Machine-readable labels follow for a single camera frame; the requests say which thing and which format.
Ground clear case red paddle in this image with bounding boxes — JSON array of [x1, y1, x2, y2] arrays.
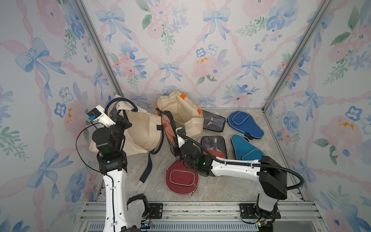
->
[[160, 111, 181, 159], [201, 136, 228, 159]]

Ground red pouch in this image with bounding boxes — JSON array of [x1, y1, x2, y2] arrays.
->
[[165, 160, 200, 195]]

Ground canvas bag navy handles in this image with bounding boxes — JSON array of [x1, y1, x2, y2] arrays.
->
[[88, 94, 165, 184]]

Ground canvas bag orange handles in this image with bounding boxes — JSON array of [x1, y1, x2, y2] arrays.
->
[[157, 90, 204, 142]]

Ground black paddle case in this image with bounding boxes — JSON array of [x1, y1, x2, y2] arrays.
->
[[203, 111, 226, 132]]

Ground teal paddle case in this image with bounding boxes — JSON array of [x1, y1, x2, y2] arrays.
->
[[231, 134, 265, 161]]

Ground blue paddle case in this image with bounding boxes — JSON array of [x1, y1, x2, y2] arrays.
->
[[227, 111, 264, 140]]

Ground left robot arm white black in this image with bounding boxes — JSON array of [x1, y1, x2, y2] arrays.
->
[[92, 113, 149, 232]]

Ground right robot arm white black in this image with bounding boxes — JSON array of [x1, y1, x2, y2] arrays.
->
[[179, 142, 288, 219]]

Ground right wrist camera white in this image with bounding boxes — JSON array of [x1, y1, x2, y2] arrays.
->
[[176, 127, 186, 148]]

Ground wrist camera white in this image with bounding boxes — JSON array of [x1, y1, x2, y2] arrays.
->
[[176, 127, 186, 148], [87, 105, 116, 128]]

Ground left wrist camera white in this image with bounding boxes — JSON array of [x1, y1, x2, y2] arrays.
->
[[87, 105, 116, 128]]

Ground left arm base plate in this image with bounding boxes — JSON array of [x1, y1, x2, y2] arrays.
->
[[145, 203, 164, 219]]

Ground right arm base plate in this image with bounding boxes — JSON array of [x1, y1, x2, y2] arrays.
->
[[239, 203, 281, 220]]

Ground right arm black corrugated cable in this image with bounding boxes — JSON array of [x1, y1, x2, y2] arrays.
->
[[176, 131, 305, 191]]

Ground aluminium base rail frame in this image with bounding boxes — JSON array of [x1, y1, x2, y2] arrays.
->
[[73, 200, 329, 232]]

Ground aluminium corner post left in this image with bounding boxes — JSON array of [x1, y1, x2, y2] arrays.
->
[[71, 0, 124, 97]]

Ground aluminium corner post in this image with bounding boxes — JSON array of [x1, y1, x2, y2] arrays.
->
[[262, 0, 332, 114], [71, 0, 124, 97]]

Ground aluminium corner post right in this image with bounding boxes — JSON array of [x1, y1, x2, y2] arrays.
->
[[262, 0, 332, 114]]

